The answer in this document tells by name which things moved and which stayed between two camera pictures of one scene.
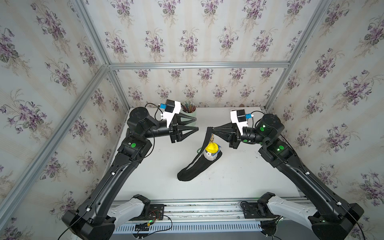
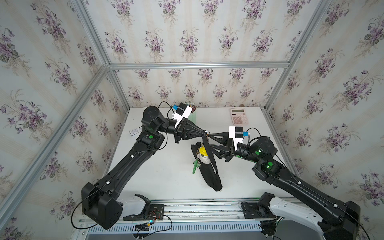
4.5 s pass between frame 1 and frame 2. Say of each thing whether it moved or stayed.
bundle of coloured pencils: stayed
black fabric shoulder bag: moved
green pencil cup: stayed
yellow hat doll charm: moved
